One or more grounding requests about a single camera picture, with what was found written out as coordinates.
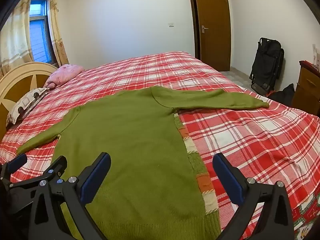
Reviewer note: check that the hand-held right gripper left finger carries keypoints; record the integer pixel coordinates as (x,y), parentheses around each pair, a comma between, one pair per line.
(95,177)

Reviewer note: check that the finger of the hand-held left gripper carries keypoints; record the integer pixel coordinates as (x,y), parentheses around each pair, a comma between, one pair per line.
(17,162)
(60,165)

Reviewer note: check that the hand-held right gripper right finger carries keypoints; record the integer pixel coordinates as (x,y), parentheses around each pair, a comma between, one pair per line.
(230,180)

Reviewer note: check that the green striped knit sweater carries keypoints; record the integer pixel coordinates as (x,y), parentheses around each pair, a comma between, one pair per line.
(130,142)

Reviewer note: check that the red plaid bed sheet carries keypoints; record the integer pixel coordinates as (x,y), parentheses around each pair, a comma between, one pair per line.
(250,135)

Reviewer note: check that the white patterned pillow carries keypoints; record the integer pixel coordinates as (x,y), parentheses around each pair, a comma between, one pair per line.
(25,105)

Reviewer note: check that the cream and brown headboard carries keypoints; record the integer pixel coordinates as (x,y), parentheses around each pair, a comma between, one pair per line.
(17,87)

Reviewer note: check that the printed bed cover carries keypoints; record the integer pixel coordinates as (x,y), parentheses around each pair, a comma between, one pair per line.
(303,217)

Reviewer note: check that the pink pillow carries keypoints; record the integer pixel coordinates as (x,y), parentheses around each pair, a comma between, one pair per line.
(63,75)

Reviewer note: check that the black bag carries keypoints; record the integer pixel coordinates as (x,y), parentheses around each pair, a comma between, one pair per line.
(283,95)

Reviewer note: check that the brown wooden cabinet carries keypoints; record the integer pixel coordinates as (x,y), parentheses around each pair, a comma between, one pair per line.
(306,90)

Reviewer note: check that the black folded stroller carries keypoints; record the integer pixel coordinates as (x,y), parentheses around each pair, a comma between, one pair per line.
(266,62)

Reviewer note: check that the window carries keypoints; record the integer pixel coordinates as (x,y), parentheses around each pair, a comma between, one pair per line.
(37,35)

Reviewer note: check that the brown wooden door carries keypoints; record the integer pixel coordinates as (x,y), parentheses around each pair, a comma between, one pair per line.
(212,30)

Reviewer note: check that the brown door frame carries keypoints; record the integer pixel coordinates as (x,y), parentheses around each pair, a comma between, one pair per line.
(193,25)

